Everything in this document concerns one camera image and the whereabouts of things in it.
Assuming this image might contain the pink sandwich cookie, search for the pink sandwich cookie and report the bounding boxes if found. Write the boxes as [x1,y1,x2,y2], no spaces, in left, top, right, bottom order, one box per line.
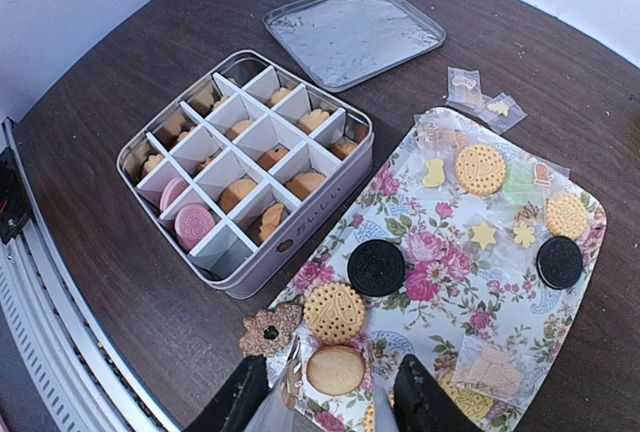
[174,204,216,252]
[159,177,189,212]

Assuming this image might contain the round tan perforated biscuit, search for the round tan perforated biscuit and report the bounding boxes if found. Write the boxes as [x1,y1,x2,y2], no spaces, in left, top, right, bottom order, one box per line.
[455,143,506,196]

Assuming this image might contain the black sandwich cookie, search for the black sandwich cookie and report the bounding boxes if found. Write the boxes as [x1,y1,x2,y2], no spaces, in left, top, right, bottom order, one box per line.
[347,239,406,297]
[536,236,583,290]

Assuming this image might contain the flower shaped brown cookie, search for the flower shaped brown cookie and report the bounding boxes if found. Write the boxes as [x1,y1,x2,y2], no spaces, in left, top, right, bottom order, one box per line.
[239,302,303,358]

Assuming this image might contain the clear printed cookie wrappers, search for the clear printed cookie wrappers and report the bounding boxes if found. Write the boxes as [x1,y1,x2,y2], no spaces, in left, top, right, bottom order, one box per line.
[445,67,527,134]

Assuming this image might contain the silver serving tongs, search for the silver serving tongs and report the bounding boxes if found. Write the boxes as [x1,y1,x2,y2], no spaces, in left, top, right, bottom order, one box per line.
[244,335,398,431]

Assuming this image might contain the chocolate chip cookie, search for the chocolate chip cookie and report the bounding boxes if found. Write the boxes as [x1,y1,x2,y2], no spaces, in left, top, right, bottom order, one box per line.
[257,147,289,171]

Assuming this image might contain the tan sandwich biscuit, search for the tan sandwich biscuit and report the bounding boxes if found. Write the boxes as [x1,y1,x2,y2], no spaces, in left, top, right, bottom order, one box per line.
[303,282,366,345]

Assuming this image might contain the grey divided cookie tin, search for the grey divided cookie tin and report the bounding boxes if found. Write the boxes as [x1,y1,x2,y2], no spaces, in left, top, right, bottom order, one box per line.
[117,50,374,299]

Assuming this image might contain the tan biscuit at tongs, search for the tan biscuit at tongs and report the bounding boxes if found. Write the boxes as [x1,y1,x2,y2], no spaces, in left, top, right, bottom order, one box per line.
[545,192,588,240]

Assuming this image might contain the floral rectangular tray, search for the floral rectangular tray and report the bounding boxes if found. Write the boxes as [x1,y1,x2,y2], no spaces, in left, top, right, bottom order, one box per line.
[279,107,606,431]

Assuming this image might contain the silver tin lid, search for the silver tin lid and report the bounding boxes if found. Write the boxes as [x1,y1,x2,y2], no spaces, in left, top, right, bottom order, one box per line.
[263,0,446,93]

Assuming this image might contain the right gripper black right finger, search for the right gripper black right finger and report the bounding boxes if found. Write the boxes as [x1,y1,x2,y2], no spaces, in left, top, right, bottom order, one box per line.
[393,354,480,432]

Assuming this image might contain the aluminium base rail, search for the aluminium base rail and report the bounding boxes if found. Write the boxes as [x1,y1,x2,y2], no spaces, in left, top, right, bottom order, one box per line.
[1,119,180,431]

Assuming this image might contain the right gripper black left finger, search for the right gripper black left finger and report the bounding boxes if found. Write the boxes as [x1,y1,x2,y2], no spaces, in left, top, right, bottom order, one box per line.
[192,356,269,432]

